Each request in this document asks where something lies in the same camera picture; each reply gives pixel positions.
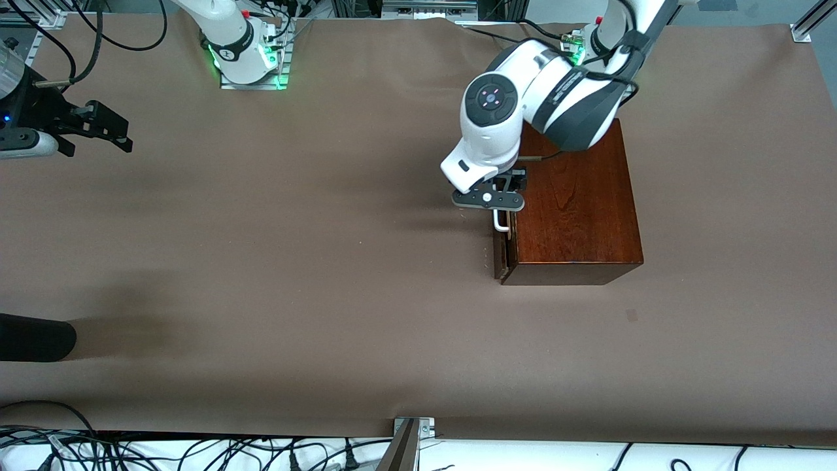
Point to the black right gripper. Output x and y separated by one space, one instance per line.
47 112

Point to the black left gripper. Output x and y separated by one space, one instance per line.
516 178

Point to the wooden drawer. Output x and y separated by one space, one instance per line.
505 255

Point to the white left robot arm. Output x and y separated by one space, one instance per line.
490 124

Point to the dark wooden drawer cabinet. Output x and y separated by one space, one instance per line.
575 222

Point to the brown paper table cover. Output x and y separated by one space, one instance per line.
327 261

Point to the black cylinder object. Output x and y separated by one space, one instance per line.
33 337

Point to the aluminium profile bar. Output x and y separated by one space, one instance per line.
400 454

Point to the perforated aluminium edge rail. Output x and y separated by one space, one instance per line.
52 18

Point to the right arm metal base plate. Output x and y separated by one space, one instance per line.
285 72

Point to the aluminium frame equipment rack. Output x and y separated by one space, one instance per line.
425 10

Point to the small metal corner bracket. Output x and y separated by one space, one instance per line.
425 428

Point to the aluminium frame corner bracket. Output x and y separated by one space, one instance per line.
803 31

